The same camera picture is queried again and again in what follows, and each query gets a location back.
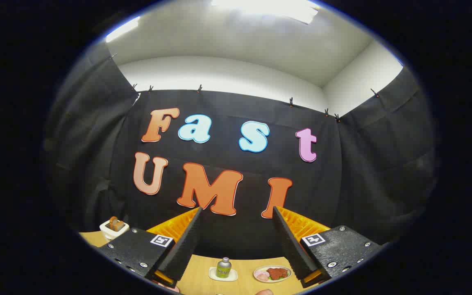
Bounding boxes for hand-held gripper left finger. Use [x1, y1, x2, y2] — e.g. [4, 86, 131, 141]
[97, 207, 203, 289]

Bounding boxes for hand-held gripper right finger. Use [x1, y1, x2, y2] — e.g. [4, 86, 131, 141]
[272, 206, 384, 289]

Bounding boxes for red-brown meat piece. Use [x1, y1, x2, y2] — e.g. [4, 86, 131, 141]
[266, 268, 289, 281]

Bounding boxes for white square coaster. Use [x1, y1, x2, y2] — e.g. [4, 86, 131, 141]
[209, 267, 238, 282]

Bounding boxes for green soda bottle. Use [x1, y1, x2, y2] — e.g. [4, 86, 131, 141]
[216, 257, 232, 279]

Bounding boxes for white oval food plate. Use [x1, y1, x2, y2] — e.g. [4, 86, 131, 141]
[254, 265, 293, 284]

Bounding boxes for white toaster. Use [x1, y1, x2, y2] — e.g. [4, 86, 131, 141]
[100, 220, 130, 240]

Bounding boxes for row of black cloth clips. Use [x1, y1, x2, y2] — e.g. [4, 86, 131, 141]
[111, 53, 380, 123]

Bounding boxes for ceiling light panel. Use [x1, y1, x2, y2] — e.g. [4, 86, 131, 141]
[106, 16, 141, 43]
[211, 0, 319, 24]

